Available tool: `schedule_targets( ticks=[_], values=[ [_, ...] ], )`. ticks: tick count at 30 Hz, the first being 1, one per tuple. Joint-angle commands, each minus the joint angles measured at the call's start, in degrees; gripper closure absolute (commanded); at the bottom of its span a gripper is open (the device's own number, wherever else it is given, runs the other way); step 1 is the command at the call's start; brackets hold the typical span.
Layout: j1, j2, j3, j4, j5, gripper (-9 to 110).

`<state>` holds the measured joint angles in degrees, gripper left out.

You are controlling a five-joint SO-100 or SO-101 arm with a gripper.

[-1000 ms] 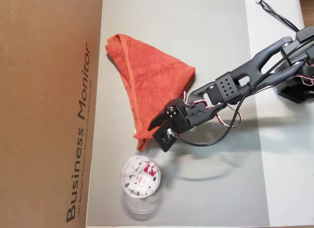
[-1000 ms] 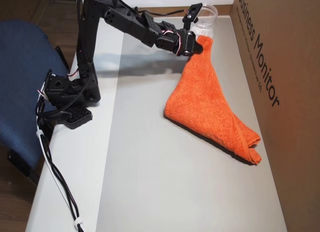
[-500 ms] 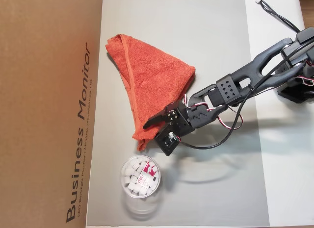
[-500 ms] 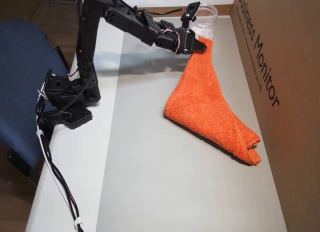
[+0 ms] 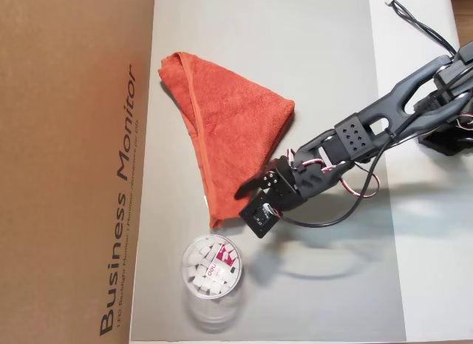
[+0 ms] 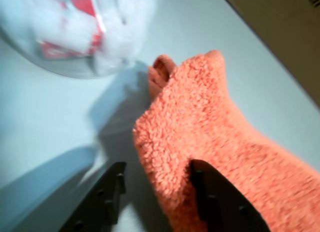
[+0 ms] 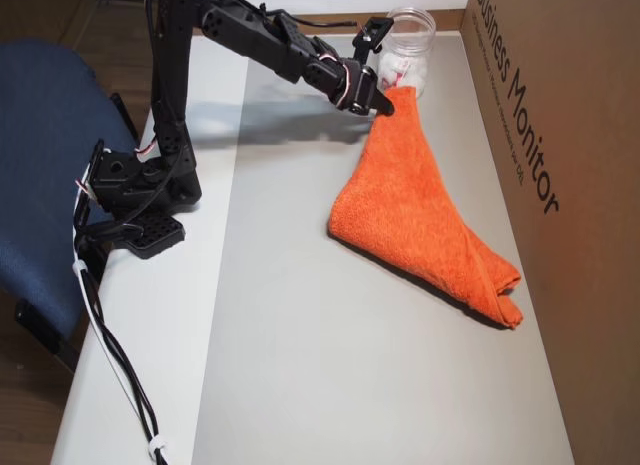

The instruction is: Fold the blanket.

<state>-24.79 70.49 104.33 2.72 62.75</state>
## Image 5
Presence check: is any black camera cable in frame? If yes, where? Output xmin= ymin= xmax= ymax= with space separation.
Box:
xmin=282 ymin=136 xmax=389 ymax=229

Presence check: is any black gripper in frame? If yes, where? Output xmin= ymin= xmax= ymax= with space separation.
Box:
xmin=234 ymin=155 xmax=308 ymax=212

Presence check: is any Business Monitor cardboard box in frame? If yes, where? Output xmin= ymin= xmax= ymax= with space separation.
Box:
xmin=0 ymin=0 xmax=157 ymax=344

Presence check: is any orange terry towel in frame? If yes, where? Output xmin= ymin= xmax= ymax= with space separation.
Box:
xmin=157 ymin=51 xmax=296 ymax=230

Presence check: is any grey table mat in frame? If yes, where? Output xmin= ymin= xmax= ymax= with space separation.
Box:
xmin=129 ymin=0 xmax=407 ymax=342

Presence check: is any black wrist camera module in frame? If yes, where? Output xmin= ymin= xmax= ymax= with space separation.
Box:
xmin=238 ymin=190 xmax=285 ymax=240

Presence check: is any clear plastic jar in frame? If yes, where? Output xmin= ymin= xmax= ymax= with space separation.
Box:
xmin=180 ymin=232 xmax=249 ymax=332

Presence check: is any red white paper label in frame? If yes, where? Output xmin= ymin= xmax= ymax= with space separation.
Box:
xmin=206 ymin=243 xmax=238 ymax=283

